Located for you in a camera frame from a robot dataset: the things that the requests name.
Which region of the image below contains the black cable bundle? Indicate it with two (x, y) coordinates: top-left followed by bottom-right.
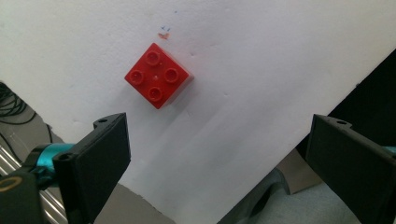
(0, 81), (54, 144)

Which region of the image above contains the white foam board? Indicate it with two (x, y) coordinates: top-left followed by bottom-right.
(0, 0), (396, 224)

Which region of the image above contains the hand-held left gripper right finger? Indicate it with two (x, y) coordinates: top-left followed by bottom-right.
(304, 114), (396, 224)

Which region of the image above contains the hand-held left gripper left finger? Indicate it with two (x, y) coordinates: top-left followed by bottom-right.
(51, 112), (132, 224)

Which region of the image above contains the silver metal rail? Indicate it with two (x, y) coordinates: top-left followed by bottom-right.
(0, 144), (68, 224)

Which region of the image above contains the red toy building brick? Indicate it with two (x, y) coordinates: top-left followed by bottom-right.
(124, 42), (191, 110)

